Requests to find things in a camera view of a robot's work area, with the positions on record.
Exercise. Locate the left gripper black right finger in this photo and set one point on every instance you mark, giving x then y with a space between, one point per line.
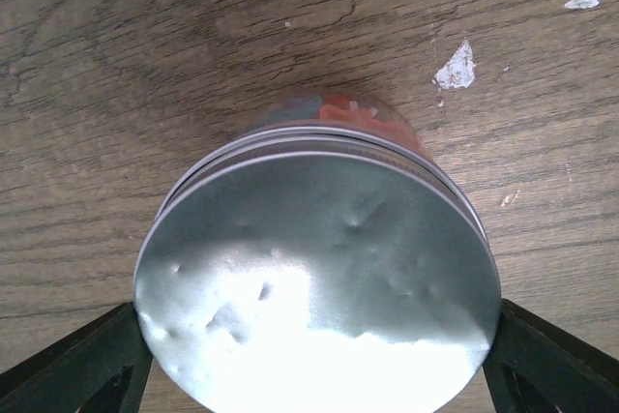
534 366

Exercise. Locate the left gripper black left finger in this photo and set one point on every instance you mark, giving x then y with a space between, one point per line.
101 367

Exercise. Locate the white round cup lid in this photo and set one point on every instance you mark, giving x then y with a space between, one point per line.
315 269

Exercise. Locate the small white crumb on table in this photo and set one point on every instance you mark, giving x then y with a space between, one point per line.
459 71

